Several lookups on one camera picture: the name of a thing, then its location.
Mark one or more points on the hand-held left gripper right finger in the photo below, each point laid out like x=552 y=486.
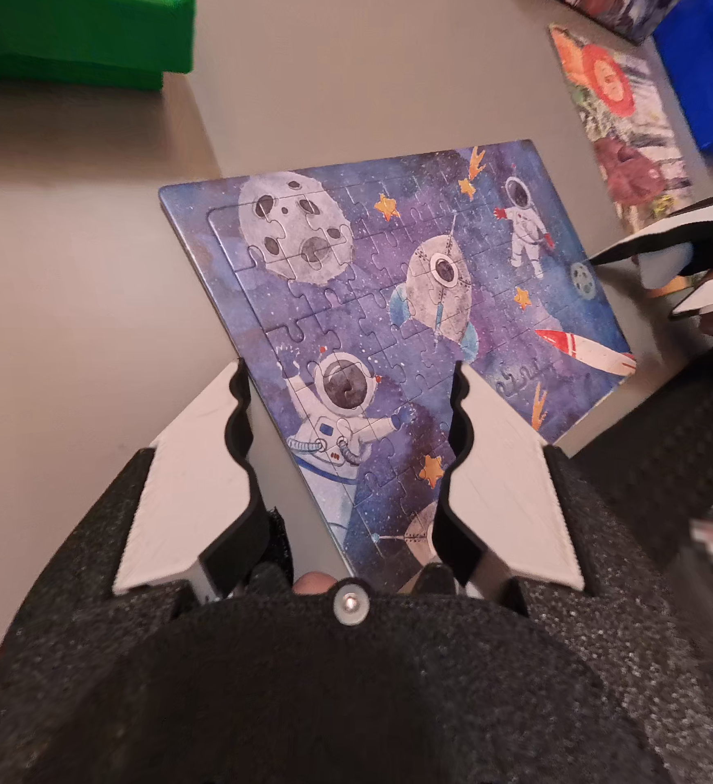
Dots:
x=509 y=490

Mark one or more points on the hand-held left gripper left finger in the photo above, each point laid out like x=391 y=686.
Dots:
x=191 y=490

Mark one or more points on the animal jigsaw puzzle board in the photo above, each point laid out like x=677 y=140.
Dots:
x=625 y=122

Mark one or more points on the space jigsaw puzzle board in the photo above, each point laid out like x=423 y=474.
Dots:
x=393 y=257

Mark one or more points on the grey desk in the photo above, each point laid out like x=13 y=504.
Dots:
x=87 y=275

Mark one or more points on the blue plastic bin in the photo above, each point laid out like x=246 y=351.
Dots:
x=711 y=73

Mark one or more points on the black perforated fabric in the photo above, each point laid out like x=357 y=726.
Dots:
x=656 y=441

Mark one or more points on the colourful printed puzzle box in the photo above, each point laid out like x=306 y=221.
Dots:
x=625 y=15

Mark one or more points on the green plastic bin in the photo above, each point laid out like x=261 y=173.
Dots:
x=74 y=37

